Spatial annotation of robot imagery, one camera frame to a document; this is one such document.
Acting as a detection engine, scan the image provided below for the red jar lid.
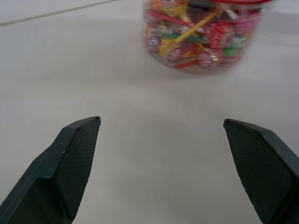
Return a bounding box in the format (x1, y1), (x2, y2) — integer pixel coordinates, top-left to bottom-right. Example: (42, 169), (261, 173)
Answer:
(209, 0), (278, 6)

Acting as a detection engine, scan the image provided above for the clear plastic lollipop jar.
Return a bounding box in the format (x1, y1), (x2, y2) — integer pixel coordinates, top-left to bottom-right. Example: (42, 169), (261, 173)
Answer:
(142, 0), (276, 75)

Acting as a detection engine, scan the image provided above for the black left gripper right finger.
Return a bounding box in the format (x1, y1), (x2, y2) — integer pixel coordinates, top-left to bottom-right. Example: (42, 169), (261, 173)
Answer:
(223, 118), (299, 224)

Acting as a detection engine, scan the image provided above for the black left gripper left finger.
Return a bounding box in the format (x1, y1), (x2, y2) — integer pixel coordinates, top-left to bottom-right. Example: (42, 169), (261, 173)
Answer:
(0, 116), (102, 224)

